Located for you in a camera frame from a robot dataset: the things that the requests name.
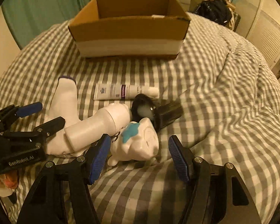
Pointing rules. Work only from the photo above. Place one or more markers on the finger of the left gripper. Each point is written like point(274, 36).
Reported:
point(39, 134)
point(12, 113)

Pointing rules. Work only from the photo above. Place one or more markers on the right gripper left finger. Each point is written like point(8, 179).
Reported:
point(45, 200)

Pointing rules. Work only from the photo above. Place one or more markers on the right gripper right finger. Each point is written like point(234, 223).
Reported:
point(215, 194)

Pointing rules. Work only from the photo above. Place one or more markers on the white sock blue cuff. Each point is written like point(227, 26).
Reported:
point(63, 104)

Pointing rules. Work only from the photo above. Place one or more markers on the white plastic bottle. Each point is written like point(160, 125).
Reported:
point(109, 120)

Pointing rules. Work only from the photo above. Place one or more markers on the white cream tube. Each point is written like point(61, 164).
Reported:
point(122, 91)

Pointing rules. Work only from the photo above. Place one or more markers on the white plush toy blue star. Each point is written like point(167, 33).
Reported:
point(138, 141)

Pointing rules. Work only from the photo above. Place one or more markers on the black cylindrical cup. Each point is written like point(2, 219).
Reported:
point(160, 112)

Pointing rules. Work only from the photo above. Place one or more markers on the left hand orange glove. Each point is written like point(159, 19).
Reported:
point(8, 183)

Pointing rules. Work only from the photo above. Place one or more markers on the grey checkered bedspread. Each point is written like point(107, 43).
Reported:
point(231, 113)

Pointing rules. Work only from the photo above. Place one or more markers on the green curtain left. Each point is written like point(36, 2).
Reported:
point(26, 19)

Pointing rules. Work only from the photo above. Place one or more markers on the cardboard box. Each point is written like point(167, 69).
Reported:
point(128, 28)

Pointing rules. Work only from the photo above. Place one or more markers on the white louvered wardrobe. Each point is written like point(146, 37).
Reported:
point(260, 24)

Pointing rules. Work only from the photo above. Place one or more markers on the black clothes on chair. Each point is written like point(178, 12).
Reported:
point(220, 12)

